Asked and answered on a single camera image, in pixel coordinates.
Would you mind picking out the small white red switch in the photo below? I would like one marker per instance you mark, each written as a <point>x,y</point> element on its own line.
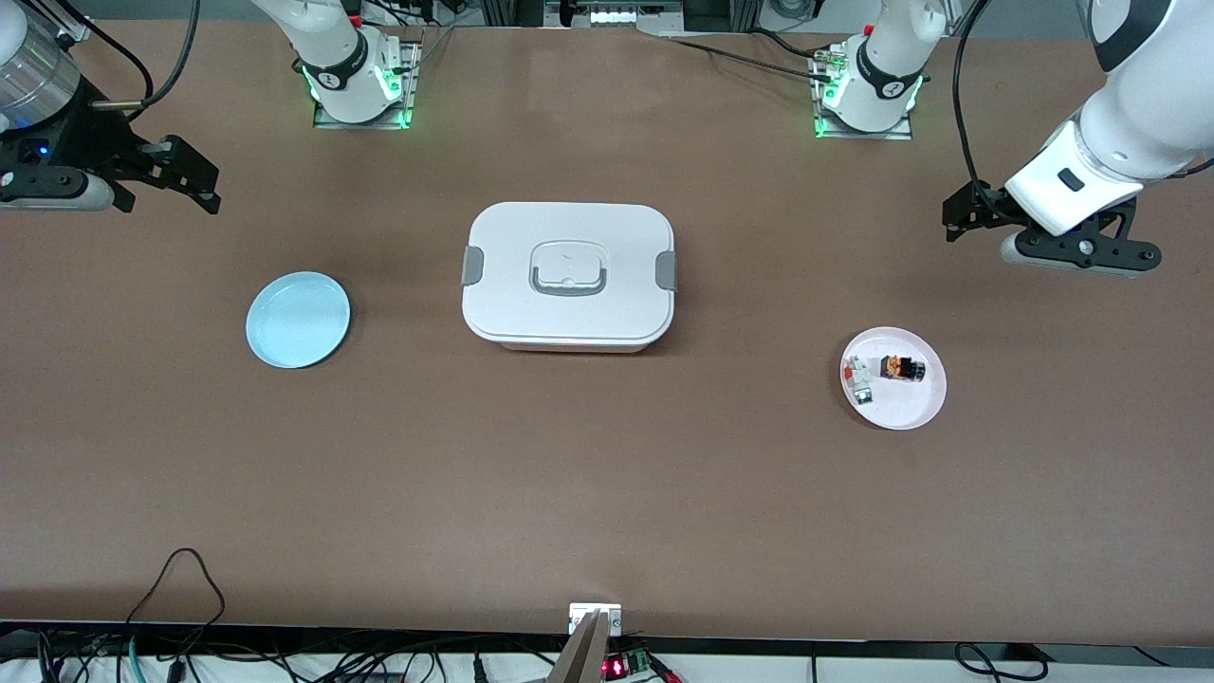
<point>858,366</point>

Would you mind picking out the pink round plate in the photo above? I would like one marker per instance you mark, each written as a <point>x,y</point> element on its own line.
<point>901,403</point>

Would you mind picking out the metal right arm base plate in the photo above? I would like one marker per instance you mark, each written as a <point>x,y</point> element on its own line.
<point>413,76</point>

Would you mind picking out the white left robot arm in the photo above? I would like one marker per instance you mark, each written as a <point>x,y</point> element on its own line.
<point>1138,114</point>

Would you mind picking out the grey camera mount bar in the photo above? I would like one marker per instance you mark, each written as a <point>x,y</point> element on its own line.
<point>583,655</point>

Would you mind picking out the aluminium frame rail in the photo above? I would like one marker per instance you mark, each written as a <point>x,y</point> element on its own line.
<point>616,17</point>

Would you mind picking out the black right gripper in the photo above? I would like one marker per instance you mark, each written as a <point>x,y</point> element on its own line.
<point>87,139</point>

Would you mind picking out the black orange small connector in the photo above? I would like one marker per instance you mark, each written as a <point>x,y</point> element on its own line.
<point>901,368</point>

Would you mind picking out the white metal bracket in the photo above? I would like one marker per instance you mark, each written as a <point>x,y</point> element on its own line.
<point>579,617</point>

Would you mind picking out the white lidded lunch box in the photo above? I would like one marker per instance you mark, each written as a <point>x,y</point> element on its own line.
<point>512,304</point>

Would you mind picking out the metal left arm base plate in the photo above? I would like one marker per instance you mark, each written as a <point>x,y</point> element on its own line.
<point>896,136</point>

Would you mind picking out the aluminium corner post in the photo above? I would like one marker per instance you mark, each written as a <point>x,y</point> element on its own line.
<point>76,33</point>

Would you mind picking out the light blue round plate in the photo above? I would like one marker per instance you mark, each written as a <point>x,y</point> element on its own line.
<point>298,321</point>

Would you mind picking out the circuit board with red light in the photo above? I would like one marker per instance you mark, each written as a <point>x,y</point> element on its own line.
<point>618,667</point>

